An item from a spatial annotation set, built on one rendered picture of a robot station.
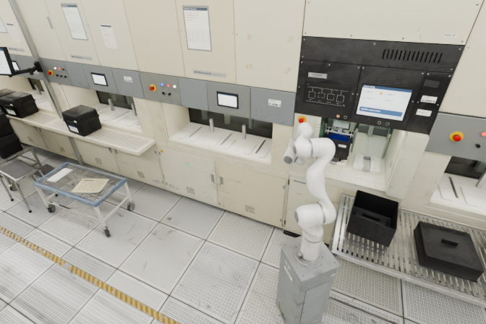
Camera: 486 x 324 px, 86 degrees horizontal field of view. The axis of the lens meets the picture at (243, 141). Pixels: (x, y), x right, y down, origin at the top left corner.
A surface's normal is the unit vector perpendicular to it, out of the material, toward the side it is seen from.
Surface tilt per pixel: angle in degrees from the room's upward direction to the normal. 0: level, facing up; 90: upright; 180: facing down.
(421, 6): 88
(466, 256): 0
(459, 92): 90
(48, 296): 0
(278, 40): 90
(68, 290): 0
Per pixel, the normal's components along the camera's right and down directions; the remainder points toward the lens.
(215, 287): -0.02, -0.85
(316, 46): -0.40, 0.49
